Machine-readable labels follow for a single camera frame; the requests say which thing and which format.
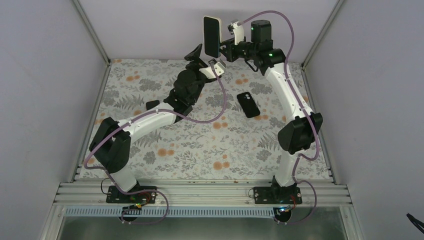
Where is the black smartphone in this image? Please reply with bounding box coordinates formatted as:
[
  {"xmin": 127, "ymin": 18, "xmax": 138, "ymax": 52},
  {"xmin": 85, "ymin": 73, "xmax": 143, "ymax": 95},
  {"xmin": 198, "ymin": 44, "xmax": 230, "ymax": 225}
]
[{"xmin": 203, "ymin": 16, "xmax": 221, "ymax": 58}]

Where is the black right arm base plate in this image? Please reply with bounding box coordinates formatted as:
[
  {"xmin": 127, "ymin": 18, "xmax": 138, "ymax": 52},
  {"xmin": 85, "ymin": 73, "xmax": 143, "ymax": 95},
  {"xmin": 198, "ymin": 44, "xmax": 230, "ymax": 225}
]
[{"xmin": 253, "ymin": 185, "xmax": 303, "ymax": 205}]

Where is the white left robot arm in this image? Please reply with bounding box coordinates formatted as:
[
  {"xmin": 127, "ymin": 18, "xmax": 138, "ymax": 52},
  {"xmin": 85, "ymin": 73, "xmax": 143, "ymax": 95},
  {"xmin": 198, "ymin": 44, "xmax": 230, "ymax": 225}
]
[{"xmin": 88, "ymin": 44, "xmax": 227, "ymax": 203}]

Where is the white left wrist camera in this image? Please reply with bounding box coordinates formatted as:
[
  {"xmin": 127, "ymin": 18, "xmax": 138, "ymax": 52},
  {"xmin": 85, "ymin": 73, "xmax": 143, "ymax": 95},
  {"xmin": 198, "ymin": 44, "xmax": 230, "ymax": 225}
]
[{"xmin": 199, "ymin": 58, "xmax": 227, "ymax": 79}]

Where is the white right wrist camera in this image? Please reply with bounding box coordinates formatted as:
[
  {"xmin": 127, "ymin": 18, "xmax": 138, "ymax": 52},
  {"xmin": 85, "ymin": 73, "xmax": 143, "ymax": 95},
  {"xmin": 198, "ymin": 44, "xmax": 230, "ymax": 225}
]
[{"xmin": 227, "ymin": 20, "xmax": 245, "ymax": 46}]

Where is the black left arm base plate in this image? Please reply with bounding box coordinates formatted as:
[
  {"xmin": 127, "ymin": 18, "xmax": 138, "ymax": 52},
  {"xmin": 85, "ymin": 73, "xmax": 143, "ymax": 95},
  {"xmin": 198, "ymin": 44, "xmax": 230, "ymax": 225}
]
[{"xmin": 105, "ymin": 186, "xmax": 157, "ymax": 205}]

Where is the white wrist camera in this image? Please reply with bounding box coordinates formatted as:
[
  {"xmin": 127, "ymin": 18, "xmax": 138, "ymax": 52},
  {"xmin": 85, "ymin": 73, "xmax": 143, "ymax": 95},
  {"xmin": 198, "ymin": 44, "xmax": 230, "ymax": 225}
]
[
  {"xmin": 227, "ymin": 20, "xmax": 245, "ymax": 46},
  {"xmin": 199, "ymin": 58, "xmax": 227, "ymax": 79}
]

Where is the aluminium front rail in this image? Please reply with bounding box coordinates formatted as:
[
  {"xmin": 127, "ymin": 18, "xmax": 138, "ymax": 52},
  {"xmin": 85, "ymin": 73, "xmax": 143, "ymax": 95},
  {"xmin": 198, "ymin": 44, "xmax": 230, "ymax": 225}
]
[{"xmin": 53, "ymin": 181, "xmax": 353, "ymax": 207}]

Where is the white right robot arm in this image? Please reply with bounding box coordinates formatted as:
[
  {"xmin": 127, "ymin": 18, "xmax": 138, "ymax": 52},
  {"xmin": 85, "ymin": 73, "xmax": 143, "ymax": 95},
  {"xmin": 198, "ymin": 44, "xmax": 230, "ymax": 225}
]
[{"xmin": 220, "ymin": 20, "xmax": 323, "ymax": 204}]

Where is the black object at corner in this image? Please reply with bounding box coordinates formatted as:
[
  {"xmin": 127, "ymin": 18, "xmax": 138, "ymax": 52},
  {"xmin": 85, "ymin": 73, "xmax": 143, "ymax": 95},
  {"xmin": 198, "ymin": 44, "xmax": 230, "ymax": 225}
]
[{"xmin": 406, "ymin": 213, "xmax": 424, "ymax": 234}]

